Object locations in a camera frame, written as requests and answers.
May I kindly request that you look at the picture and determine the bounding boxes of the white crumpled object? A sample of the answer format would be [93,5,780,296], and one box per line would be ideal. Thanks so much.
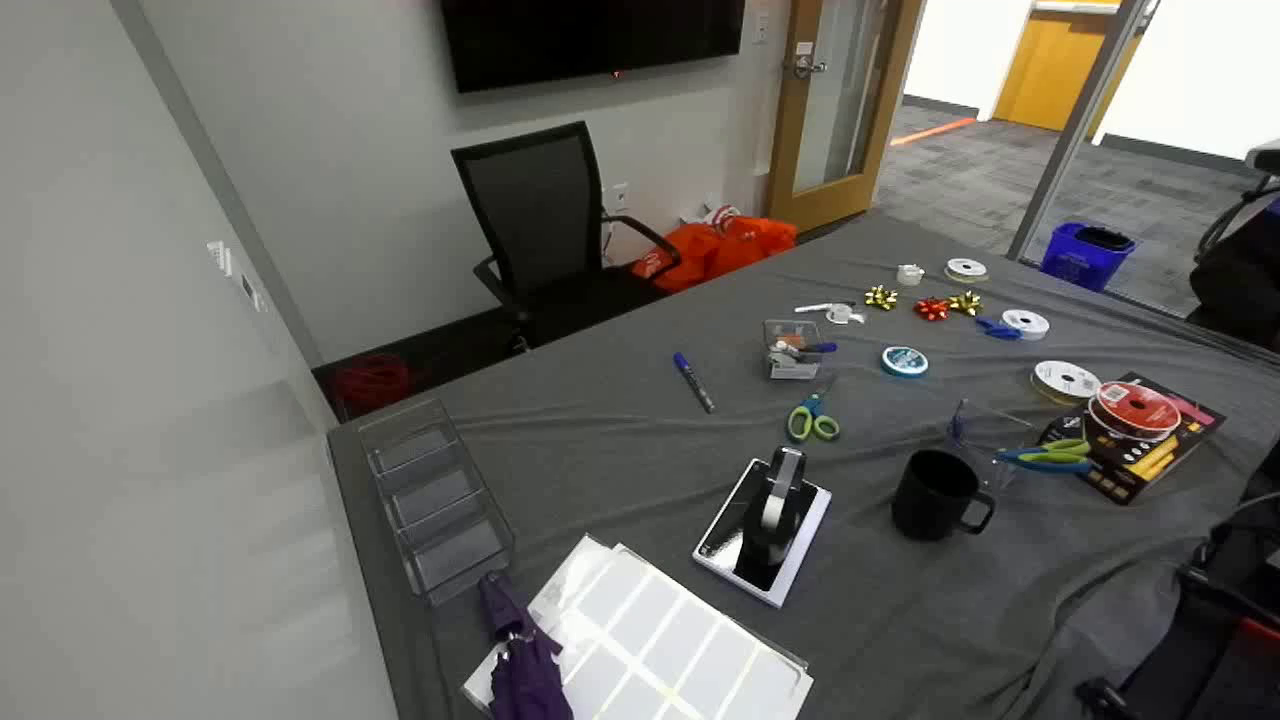
[794,299,870,334]

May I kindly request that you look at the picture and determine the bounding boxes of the red object on floor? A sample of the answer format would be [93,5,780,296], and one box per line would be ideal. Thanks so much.
[328,351,421,415]

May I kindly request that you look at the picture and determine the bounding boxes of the black mug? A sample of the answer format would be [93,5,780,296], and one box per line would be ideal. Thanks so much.
[889,445,1000,543]

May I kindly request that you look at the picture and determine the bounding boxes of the black pen with blue cap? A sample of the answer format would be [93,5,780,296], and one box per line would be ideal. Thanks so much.
[668,348,721,415]

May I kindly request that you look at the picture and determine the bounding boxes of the orange plastic bag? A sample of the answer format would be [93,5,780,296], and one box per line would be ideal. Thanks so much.
[633,211,804,296]

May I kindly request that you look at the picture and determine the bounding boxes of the small clear box with clutter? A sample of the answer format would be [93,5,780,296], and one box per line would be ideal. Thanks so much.
[764,319,840,388]

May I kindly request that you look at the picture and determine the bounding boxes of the black mesh office chair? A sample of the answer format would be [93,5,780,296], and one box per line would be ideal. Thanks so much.
[450,118,684,351]

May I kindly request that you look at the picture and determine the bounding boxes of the black tape dispenser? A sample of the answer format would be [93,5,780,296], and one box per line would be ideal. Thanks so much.
[755,445,812,543]

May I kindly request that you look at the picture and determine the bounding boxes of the clear plastic tray organizer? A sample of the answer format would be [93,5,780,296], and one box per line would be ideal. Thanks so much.
[362,404,521,612]

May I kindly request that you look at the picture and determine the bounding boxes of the wooden door with glass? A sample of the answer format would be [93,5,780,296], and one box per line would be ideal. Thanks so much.
[764,0,927,231]

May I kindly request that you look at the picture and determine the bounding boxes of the blue tape roll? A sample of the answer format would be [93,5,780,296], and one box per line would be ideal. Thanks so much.
[875,339,936,384]

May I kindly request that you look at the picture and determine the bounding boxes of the purple cloth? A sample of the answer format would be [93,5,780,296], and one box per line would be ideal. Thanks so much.
[475,571,576,720]

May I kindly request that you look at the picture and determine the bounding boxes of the large green blue scissors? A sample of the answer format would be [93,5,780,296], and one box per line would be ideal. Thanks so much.
[993,437,1097,475]

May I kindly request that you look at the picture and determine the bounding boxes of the blue waste bin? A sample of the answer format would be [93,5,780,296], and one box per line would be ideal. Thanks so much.
[1036,221,1139,296]

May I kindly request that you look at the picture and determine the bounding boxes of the red ribbon spool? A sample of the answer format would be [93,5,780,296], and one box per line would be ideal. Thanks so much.
[1084,381,1189,445]

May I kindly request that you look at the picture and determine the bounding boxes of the yellow wooden door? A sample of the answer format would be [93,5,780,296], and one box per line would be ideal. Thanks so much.
[993,5,1137,135]

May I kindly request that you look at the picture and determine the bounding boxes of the black cardboard package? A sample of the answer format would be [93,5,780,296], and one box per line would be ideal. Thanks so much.
[1053,374,1230,509]

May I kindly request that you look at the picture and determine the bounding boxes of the small green handled scissors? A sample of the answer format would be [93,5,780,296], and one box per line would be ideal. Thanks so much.
[780,388,849,448]

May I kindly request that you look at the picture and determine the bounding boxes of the black wall television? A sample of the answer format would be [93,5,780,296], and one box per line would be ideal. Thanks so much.
[437,0,748,96]

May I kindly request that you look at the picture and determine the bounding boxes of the white wall switch plate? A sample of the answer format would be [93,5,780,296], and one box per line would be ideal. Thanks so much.
[205,238,264,312]

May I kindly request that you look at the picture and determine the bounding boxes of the grey metal frame post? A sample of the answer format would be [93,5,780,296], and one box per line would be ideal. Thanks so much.
[1005,0,1166,263]

